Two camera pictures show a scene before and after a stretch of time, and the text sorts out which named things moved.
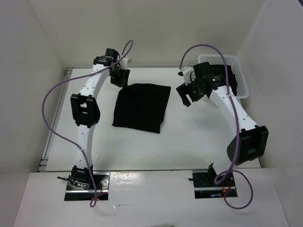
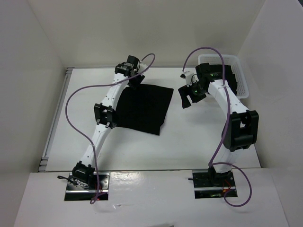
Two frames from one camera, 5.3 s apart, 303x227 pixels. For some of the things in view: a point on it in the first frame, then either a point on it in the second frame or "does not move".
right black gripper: (182, 90) does not move
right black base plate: (205, 187) does not move
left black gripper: (119, 82) -> (136, 84)
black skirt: (141, 106) does not move
